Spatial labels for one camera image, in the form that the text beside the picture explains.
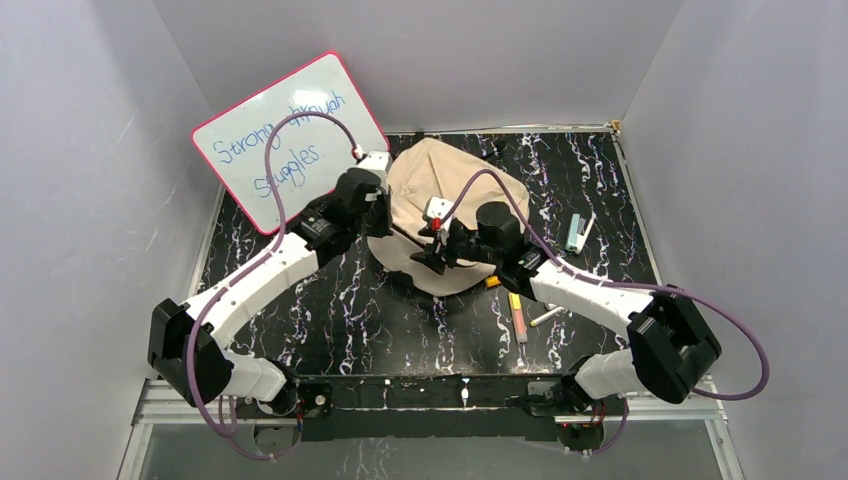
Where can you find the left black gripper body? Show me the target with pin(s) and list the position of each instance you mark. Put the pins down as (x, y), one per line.
(382, 213)

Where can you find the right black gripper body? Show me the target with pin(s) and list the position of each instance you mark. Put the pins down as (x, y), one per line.
(457, 243)

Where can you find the beige backpack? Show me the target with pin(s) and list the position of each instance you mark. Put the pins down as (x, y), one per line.
(434, 169)

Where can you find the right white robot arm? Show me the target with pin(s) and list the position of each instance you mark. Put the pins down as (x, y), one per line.
(669, 346)

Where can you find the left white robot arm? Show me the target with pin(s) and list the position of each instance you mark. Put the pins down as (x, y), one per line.
(188, 341)

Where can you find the yellow pink highlighter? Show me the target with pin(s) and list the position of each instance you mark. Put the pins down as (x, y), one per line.
(517, 315)

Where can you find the light blue eraser box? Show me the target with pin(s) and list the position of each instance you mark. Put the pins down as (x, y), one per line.
(578, 233)

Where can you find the pink framed whiteboard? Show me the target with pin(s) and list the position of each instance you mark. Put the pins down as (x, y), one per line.
(287, 144)

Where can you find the yellow white pen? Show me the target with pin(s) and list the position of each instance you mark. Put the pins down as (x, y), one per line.
(546, 316)

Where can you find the black base frame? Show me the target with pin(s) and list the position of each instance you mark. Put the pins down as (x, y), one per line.
(575, 436)

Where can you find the aluminium rail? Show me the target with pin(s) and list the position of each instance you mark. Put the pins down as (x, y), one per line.
(536, 395)

